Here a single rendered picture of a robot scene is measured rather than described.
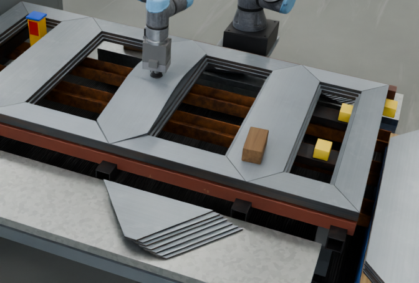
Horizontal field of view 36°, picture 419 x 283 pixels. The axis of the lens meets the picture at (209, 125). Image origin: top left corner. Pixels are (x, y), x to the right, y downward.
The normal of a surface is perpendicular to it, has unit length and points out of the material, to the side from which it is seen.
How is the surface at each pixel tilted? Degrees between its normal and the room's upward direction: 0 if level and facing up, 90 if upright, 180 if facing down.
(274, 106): 0
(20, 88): 0
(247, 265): 0
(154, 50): 90
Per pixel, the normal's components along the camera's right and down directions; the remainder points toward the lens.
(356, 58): 0.07, -0.81
